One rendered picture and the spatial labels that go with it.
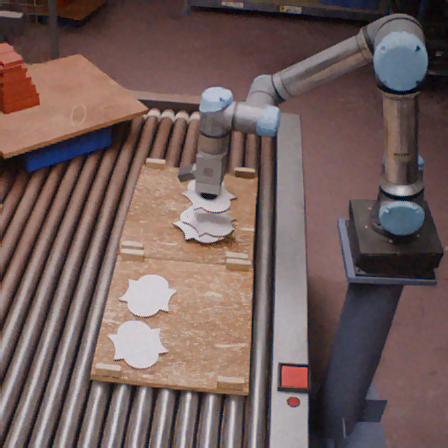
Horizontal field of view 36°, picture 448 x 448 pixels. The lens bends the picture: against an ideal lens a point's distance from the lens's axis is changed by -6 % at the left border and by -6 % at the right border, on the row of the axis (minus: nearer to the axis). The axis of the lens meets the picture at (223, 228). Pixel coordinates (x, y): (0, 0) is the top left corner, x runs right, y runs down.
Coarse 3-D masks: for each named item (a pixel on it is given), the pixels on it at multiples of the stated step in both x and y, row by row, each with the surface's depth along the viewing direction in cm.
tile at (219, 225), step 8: (192, 208) 198; (192, 216) 195; (200, 216) 196; (208, 216) 196; (216, 216) 196; (224, 216) 196; (192, 224) 193; (200, 224) 193; (208, 224) 193; (216, 224) 193; (224, 224) 194; (200, 232) 190; (208, 232) 191; (216, 232) 191; (224, 232) 191
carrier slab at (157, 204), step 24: (144, 168) 216; (168, 168) 217; (144, 192) 206; (168, 192) 207; (240, 192) 210; (144, 216) 198; (168, 216) 199; (240, 216) 201; (120, 240) 189; (144, 240) 190; (168, 240) 191; (192, 240) 191; (240, 240) 193; (216, 264) 185
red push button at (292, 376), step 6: (282, 366) 160; (294, 366) 160; (282, 372) 159; (288, 372) 159; (294, 372) 159; (300, 372) 159; (306, 372) 159; (282, 378) 157; (288, 378) 157; (294, 378) 157; (300, 378) 158; (306, 378) 158; (282, 384) 156; (288, 384) 156; (294, 384) 156; (300, 384) 156; (306, 384) 156
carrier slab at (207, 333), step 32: (192, 288) 177; (224, 288) 178; (128, 320) 167; (160, 320) 168; (192, 320) 169; (224, 320) 169; (96, 352) 158; (192, 352) 161; (224, 352) 161; (160, 384) 153; (192, 384) 153
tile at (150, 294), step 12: (144, 276) 178; (156, 276) 178; (132, 288) 174; (144, 288) 175; (156, 288) 175; (120, 300) 171; (132, 300) 171; (144, 300) 171; (156, 300) 172; (168, 300) 172; (132, 312) 168; (144, 312) 168; (156, 312) 169; (168, 312) 170
